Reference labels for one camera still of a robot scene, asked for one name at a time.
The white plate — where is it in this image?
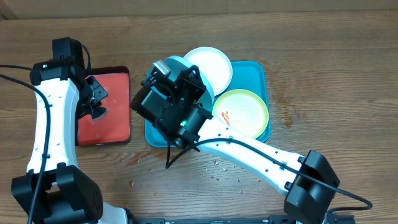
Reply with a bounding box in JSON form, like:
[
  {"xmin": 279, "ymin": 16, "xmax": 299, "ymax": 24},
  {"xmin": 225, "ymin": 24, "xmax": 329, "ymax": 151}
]
[{"xmin": 184, "ymin": 47, "xmax": 233, "ymax": 96}]

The light blue plate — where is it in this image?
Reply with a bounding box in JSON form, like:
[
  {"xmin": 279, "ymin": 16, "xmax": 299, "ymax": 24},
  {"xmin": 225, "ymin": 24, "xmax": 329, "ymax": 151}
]
[{"xmin": 146, "ymin": 55, "xmax": 215, "ymax": 108}]

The black and pink sponge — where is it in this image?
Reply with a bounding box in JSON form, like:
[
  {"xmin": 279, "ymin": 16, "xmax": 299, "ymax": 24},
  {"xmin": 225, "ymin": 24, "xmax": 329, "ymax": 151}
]
[{"xmin": 91, "ymin": 106, "xmax": 107, "ymax": 119}]

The teal plastic serving tray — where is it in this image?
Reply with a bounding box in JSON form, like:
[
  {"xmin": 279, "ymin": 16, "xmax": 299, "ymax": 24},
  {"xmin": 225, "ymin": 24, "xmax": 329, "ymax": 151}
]
[{"xmin": 144, "ymin": 60, "xmax": 272, "ymax": 148}]

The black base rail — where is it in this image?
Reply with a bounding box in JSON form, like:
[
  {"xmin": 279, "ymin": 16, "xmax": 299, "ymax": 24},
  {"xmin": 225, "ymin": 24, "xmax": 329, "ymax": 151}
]
[{"xmin": 134, "ymin": 215, "xmax": 356, "ymax": 224}]

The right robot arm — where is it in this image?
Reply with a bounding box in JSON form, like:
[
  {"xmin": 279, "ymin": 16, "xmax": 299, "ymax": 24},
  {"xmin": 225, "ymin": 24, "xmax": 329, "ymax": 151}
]
[{"xmin": 131, "ymin": 58, "xmax": 340, "ymax": 223}]

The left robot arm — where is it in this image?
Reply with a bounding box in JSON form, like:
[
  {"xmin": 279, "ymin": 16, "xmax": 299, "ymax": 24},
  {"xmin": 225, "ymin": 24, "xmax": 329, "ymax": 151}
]
[{"xmin": 11, "ymin": 37, "xmax": 137, "ymax": 223}]

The yellow green plate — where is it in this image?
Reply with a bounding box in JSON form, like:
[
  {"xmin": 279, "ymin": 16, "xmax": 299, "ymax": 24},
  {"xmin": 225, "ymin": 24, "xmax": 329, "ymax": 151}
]
[{"xmin": 212, "ymin": 89, "xmax": 269, "ymax": 139}]

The dark red rectangular tray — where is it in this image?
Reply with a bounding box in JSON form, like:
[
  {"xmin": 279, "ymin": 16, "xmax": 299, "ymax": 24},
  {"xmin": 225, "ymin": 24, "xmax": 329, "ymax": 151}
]
[{"xmin": 76, "ymin": 66, "xmax": 131, "ymax": 146}]

